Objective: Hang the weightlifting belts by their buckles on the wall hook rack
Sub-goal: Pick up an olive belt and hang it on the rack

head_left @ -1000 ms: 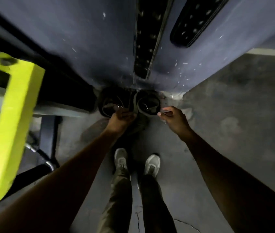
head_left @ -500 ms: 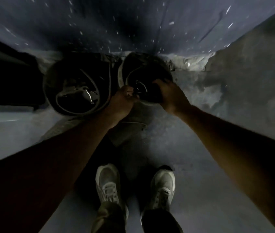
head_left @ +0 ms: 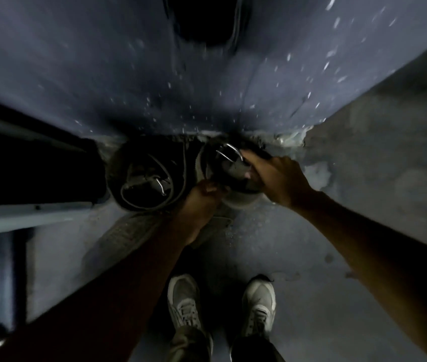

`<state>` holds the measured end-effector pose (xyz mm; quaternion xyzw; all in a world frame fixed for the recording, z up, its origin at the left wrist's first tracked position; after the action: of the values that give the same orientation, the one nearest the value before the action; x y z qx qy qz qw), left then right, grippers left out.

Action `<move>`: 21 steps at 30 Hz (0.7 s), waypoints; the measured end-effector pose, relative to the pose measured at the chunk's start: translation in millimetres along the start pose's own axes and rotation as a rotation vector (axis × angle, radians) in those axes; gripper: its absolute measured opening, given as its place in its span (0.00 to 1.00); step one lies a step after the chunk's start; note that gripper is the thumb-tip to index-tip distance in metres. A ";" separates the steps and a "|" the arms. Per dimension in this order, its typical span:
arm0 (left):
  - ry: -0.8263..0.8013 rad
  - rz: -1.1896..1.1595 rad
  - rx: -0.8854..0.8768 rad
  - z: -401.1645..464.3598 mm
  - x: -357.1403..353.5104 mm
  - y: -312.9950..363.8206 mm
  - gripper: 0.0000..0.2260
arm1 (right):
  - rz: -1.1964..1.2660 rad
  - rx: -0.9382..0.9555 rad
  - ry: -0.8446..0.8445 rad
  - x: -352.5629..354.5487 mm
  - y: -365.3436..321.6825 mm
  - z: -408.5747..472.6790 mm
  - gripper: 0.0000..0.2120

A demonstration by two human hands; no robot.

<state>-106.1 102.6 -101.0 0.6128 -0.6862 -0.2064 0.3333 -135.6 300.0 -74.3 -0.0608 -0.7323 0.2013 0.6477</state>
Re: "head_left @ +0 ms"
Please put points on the person's left forearm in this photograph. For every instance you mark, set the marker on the person's left forearm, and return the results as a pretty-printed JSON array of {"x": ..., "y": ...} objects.
[{"x": 115, "y": 297}]

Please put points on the person's left fingers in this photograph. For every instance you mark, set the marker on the person's left fingers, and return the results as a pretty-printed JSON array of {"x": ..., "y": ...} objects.
[{"x": 213, "y": 190}]

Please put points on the person's left hand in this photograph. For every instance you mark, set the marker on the person's left hand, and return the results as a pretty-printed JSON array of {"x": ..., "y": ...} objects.
[{"x": 196, "y": 214}]

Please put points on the white right shoe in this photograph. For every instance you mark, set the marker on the white right shoe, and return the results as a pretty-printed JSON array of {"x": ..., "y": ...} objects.
[{"x": 259, "y": 305}]

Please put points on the white left shoe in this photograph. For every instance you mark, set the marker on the white left shoe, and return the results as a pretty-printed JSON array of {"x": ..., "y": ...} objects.
[{"x": 184, "y": 301}]

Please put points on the person's right forearm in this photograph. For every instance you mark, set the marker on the person's right forearm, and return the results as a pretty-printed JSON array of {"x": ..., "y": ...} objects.
[{"x": 379, "y": 260}]

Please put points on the dark trousers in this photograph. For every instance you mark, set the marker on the dark trousers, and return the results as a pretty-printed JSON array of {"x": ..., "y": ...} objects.
[{"x": 187, "y": 348}]

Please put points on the person's right hand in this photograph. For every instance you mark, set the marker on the person's right hand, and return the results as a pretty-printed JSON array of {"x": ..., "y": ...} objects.
[{"x": 283, "y": 180}]

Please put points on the white shoe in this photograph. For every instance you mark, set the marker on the white shoe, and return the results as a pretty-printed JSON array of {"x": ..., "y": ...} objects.
[
  {"x": 184, "y": 301},
  {"x": 259, "y": 305}
]

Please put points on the dark cabinet with pale ledge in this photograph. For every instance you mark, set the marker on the dark cabinet with pale ledge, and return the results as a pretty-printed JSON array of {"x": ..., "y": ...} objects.
[{"x": 32, "y": 165}]

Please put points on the person's right fingers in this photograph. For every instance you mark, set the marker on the person's right fingers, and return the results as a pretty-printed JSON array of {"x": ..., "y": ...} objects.
[{"x": 255, "y": 165}]

